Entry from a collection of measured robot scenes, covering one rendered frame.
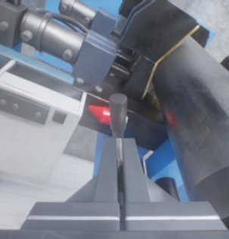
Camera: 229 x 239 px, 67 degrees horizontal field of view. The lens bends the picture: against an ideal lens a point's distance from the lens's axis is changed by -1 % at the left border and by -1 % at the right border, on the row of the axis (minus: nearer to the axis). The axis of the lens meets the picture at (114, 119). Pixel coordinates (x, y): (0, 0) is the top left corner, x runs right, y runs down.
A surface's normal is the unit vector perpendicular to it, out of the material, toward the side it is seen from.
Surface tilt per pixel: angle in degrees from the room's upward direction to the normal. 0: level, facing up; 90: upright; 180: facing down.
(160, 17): 0
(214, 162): 90
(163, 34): 0
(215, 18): 0
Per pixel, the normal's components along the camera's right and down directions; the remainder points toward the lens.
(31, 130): 0.00, 0.66
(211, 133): -0.67, -0.56
